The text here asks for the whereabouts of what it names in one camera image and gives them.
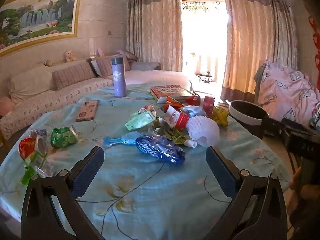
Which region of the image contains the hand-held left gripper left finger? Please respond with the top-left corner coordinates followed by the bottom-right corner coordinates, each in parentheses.
top-left (21, 146), bottom-right (105, 240)

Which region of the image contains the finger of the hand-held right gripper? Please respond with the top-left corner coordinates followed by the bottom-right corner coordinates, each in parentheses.
top-left (262, 117), bottom-right (291, 137)

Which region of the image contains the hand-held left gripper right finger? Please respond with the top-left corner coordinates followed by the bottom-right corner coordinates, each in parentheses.
top-left (205, 145), bottom-right (288, 240)

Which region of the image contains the round white black trash bin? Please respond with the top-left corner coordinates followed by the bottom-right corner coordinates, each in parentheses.
top-left (229, 100), bottom-right (270, 140)

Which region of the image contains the blue crinkled snack wrapper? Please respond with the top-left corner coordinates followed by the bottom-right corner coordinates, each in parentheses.
top-left (136, 135), bottom-right (186, 165)

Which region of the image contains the white red milk carton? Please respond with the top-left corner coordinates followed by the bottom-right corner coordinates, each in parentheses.
top-left (165, 105), bottom-right (191, 131)

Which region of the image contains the person's right hand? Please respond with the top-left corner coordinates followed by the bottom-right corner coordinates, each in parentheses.
top-left (287, 166), bottom-right (313, 215)

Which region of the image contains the pink patterned blanket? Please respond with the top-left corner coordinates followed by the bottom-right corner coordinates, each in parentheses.
top-left (254, 60), bottom-right (320, 129)

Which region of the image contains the blue plastic bottle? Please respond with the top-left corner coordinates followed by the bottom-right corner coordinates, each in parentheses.
top-left (102, 131), bottom-right (141, 148)

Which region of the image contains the crushed green can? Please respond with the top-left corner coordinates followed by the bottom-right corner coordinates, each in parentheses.
top-left (50, 126), bottom-right (78, 148)

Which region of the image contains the white foam fruit net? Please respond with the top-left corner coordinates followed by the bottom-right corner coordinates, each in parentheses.
top-left (186, 115), bottom-right (220, 147)

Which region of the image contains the yellow snack wrapper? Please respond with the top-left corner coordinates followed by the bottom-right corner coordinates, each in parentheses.
top-left (212, 106), bottom-right (230, 128)

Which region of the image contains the crushed green label bottle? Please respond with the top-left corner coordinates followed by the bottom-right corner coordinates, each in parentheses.
top-left (21, 152), bottom-right (58, 187)

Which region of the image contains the white yogurt cup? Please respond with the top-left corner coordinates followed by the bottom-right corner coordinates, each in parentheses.
top-left (34, 135), bottom-right (49, 155)

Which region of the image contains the yellow green wrapper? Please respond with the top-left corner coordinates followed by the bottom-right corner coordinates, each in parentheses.
top-left (152, 126), bottom-right (192, 145)

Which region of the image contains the light blue floral tablecloth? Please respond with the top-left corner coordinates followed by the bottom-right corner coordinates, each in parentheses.
top-left (0, 82), bottom-right (293, 240)

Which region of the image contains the green milk carton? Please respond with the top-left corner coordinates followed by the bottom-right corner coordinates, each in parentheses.
top-left (125, 109), bottom-right (157, 132)

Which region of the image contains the red drink can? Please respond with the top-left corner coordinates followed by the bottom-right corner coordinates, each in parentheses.
top-left (202, 95), bottom-right (216, 118)

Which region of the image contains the silver plastic bag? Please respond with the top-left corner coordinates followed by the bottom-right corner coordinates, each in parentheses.
top-left (181, 105), bottom-right (204, 118)

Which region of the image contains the red shiny foil wrapper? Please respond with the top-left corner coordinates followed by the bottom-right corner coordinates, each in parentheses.
top-left (19, 137), bottom-right (38, 160)

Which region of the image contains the red crumpled wrapper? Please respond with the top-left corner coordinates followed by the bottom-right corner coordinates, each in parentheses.
top-left (186, 95), bottom-right (201, 106)

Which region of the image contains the sofa with floral cover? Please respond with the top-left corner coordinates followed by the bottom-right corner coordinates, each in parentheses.
top-left (0, 55), bottom-right (192, 140)

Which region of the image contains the orange snack wrapper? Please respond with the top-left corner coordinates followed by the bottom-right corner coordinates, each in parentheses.
top-left (162, 96), bottom-right (185, 112)

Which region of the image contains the beige patterned curtain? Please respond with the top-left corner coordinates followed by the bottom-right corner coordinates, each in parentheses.
top-left (126, 0), bottom-right (183, 73)
top-left (220, 0), bottom-right (300, 103)

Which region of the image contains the black metal stand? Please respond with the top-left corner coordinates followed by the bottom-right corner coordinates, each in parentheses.
top-left (196, 72), bottom-right (213, 83)

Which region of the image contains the striped sofa cushion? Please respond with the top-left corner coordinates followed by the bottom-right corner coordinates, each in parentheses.
top-left (51, 61), bottom-right (97, 90)
top-left (91, 57), bottom-right (131, 78)

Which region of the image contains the purple thermos bottle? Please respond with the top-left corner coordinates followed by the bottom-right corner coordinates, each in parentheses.
top-left (111, 57), bottom-right (127, 98)

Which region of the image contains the red children's book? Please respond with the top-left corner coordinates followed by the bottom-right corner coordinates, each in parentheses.
top-left (149, 84), bottom-right (198, 103)

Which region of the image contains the white pillow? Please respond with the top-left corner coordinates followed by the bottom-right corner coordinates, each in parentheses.
top-left (9, 66), bottom-right (57, 103)

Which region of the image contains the pink round pillow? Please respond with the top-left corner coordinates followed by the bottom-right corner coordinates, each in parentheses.
top-left (0, 96), bottom-right (14, 117)

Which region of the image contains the cream teddy bear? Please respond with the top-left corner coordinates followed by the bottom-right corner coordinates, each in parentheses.
top-left (65, 50), bottom-right (77, 63)

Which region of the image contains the grey cushion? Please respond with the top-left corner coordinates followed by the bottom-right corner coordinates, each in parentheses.
top-left (131, 61), bottom-right (160, 72)

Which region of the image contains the floral purple pillow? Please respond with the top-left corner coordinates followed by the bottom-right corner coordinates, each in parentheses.
top-left (116, 50), bottom-right (138, 62)

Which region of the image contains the framed landscape painting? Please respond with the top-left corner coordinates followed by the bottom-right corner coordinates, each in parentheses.
top-left (0, 0), bottom-right (83, 58)

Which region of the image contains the red paper wall decoration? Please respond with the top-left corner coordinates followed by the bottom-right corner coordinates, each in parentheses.
top-left (309, 15), bottom-right (320, 73)

